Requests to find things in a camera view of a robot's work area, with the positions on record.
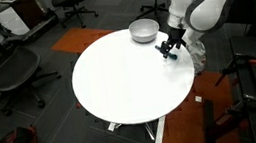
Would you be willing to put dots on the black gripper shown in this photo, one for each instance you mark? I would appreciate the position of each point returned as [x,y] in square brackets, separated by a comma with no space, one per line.
[176,35]

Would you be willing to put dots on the teal marker pen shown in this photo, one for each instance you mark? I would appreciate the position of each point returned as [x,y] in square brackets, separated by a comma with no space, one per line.
[173,56]

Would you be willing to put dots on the grey metal bowl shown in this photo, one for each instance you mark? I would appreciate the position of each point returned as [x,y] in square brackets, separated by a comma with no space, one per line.
[144,29]

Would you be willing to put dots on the white plastic bag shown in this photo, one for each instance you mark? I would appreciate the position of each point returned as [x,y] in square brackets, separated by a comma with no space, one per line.
[198,58]

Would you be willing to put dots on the small white paper scrap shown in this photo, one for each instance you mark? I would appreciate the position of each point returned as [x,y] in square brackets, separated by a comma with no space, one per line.
[198,99]

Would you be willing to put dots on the metal table base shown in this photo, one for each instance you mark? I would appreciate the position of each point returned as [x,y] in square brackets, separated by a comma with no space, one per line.
[160,132]

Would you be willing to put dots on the black floor stand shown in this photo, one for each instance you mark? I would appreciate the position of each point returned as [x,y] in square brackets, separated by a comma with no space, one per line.
[31,31]

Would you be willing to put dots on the brown wooden cabinet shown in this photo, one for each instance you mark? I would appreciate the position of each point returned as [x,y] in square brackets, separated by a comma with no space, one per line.
[28,9]

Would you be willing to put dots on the black mesh office chair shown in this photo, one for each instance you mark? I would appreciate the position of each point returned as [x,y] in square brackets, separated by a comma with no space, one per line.
[10,69]

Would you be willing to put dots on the black upright post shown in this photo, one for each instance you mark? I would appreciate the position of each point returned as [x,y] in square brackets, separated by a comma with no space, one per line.
[209,124]

